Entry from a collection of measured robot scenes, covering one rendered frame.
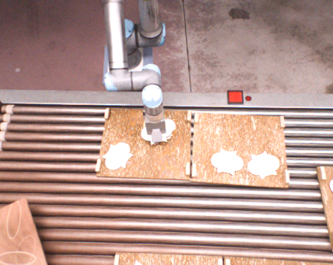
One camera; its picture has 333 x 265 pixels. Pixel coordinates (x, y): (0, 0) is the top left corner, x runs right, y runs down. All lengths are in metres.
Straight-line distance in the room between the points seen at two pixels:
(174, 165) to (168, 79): 1.52
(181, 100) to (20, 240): 0.92
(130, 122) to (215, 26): 1.92
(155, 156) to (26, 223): 0.58
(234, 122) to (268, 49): 1.68
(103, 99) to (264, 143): 0.81
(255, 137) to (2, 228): 1.10
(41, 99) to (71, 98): 0.15
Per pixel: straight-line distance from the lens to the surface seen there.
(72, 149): 1.65
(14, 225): 1.46
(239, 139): 1.60
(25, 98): 1.88
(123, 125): 1.63
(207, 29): 3.32
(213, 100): 1.71
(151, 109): 1.31
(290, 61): 3.19
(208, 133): 1.59
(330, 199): 1.59
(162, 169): 1.51
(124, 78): 1.36
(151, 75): 1.35
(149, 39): 1.72
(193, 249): 1.43
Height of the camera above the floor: 2.33
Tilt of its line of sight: 61 degrees down
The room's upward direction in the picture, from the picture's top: 4 degrees counter-clockwise
